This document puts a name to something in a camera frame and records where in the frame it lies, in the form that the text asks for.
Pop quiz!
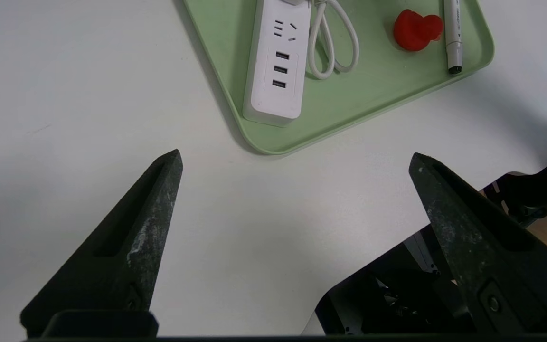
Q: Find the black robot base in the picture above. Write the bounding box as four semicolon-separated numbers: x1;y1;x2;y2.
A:
315;157;547;335

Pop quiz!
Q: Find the white power strip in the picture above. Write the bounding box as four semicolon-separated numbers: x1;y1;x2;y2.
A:
242;0;313;127

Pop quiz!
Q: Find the white power strip cable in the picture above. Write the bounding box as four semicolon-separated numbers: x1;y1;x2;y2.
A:
281;0;360;80

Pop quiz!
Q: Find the white marker pen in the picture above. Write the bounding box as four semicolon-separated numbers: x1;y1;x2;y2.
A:
443;0;464;75

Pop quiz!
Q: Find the small red toy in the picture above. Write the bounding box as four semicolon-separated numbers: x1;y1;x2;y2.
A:
394;9;444;52

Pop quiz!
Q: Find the light green plastic tray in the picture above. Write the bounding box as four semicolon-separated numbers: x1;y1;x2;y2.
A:
182;0;495;156

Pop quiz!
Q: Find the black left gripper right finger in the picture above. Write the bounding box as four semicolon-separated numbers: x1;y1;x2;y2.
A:
409;152;547;335

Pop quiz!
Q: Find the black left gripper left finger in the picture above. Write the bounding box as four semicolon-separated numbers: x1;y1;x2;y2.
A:
19;149;184;338

